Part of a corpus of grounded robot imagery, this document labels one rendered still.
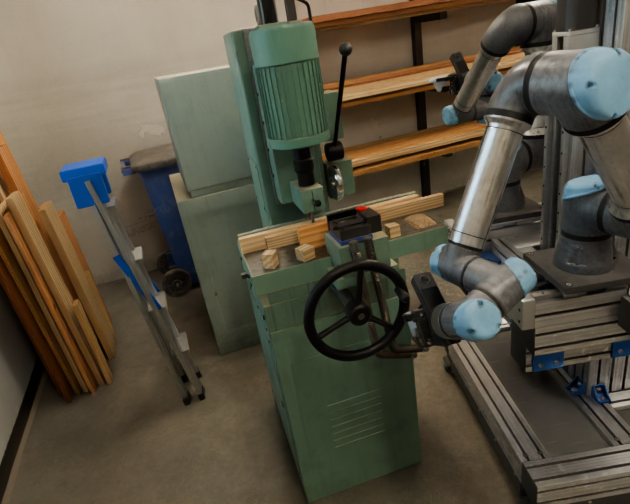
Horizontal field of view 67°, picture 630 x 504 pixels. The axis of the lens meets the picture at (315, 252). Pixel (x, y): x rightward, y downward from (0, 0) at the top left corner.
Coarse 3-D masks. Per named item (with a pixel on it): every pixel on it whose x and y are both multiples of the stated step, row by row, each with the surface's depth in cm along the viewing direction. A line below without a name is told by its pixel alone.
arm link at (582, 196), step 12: (576, 180) 120; (588, 180) 117; (600, 180) 115; (564, 192) 120; (576, 192) 116; (588, 192) 114; (600, 192) 113; (564, 204) 121; (576, 204) 117; (588, 204) 114; (600, 204) 112; (564, 216) 122; (576, 216) 118; (588, 216) 115; (600, 216) 112; (564, 228) 123; (576, 228) 119; (588, 228) 117; (600, 228) 114
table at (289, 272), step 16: (384, 224) 151; (400, 224) 148; (400, 240) 140; (416, 240) 141; (432, 240) 143; (256, 256) 143; (288, 256) 139; (320, 256) 136; (400, 256) 142; (256, 272) 133; (272, 272) 132; (288, 272) 133; (304, 272) 134; (320, 272) 136; (368, 272) 129; (256, 288) 132; (272, 288) 133
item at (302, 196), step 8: (296, 184) 145; (296, 192) 143; (304, 192) 138; (312, 192) 139; (320, 192) 140; (296, 200) 146; (304, 200) 139; (320, 200) 140; (304, 208) 140; (312, 208) 141; (320, 208) 141
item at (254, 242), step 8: (392, 200) 155; (400, 200) 155; (408, 200) 156; (376, 208) 153; (296, 224) 148; (304, 224) 148; (264, 232) 146; (272, 232) 146; (280, 232) 147; (240, 240) 144; (248, 240) 145; (256, 240) 146; (264, 240) 146; (248, 248) 146; (256, 248) 147; (264, 248) 147
